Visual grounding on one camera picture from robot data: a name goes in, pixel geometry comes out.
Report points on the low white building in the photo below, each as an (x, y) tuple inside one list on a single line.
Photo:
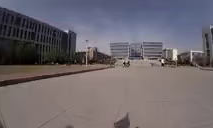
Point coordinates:
[(194, 55)]

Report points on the tall pale building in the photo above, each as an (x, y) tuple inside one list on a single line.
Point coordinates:
[(212, 40)]

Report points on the lamp pole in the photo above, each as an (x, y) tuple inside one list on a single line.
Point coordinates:
[(86, 53)]

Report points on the person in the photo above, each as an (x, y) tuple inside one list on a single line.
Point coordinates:
[(162, 62)]

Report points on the row of trees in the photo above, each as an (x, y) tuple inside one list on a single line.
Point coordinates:
[(20, 53)]

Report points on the long dark glazed building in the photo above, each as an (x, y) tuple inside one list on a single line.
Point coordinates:
[(24, 33)]

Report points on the small pale building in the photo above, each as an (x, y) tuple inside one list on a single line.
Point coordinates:
[(170, 53)]

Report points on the dark stone kerb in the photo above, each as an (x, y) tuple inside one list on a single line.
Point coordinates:
[(44, 77)]

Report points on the raised bare ground strip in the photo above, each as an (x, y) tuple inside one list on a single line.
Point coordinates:
[(34, 70)]

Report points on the grey paved plaza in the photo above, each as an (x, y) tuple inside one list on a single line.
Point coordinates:
[(144, 96)]

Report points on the low brown building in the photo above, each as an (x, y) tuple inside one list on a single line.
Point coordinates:
[(97, 55)]

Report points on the wide pale striped building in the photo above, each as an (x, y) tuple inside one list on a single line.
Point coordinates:
[(150, 50)]

